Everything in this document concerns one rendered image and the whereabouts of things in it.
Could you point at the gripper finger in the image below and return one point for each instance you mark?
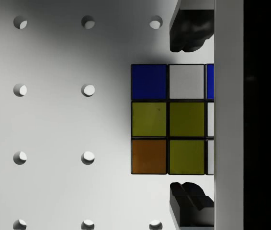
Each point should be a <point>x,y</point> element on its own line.
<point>190,28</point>
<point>188,206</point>

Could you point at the puzzle cube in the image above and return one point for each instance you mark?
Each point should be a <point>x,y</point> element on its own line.
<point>169,119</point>

